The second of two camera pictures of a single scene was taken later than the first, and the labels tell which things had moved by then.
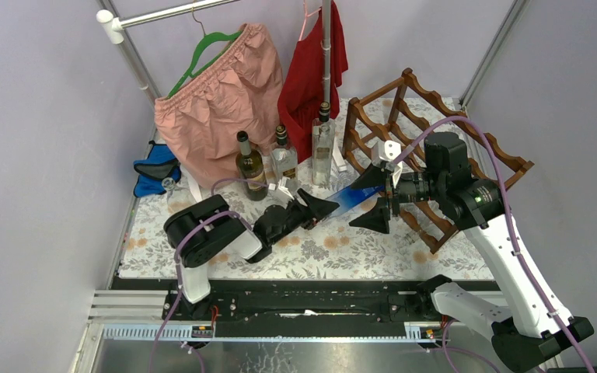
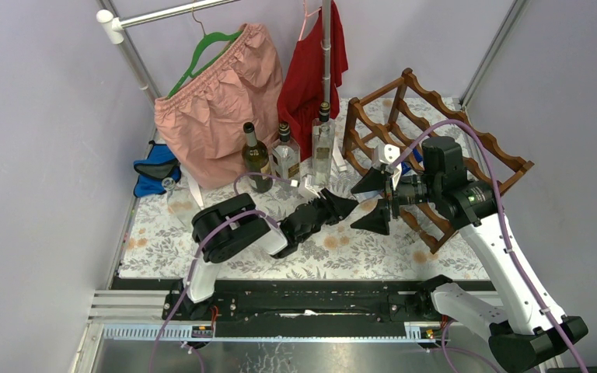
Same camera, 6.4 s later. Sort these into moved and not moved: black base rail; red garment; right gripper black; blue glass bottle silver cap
Moved: blue glass bottle silver cap
Not moved: red garment; black base rail; right gripper black
